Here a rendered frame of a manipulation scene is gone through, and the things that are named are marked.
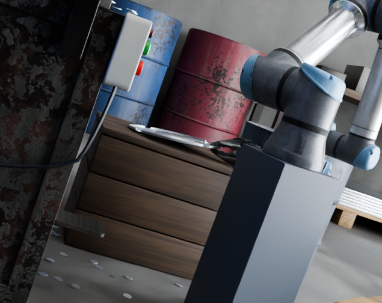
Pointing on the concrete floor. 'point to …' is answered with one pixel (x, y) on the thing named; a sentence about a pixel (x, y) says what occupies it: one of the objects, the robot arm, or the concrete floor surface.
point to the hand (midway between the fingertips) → (213, 146)
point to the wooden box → (147, 198)
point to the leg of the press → (35, 127)
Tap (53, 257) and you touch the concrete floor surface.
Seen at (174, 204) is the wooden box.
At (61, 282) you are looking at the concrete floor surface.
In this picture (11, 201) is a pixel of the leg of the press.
